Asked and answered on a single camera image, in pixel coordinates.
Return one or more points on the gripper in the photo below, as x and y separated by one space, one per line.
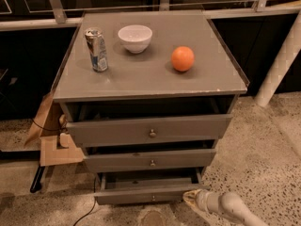
204 201

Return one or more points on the grey bottom drawer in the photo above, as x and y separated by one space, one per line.
147 186

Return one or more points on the grey drawer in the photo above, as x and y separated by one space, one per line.
149 130
147 186
150 160

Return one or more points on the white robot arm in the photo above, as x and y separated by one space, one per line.
228 205

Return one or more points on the grey middle drawer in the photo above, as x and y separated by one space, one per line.
150 160

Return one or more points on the grey top drawer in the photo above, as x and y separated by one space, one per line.
149 130

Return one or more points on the grey drawer cabinet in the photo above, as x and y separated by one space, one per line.
145 85

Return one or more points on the orange fruit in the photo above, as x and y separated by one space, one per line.
182 58

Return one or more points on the brown cardboard pieces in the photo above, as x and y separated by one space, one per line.
48 128

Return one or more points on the white ceramic bowl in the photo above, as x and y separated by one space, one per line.
135 38

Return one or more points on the white diagonal pole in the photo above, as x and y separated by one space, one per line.
282 63

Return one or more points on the crushed blue silver can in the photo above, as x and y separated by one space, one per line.
97 49

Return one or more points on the metal window railing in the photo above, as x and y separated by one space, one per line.
36 14

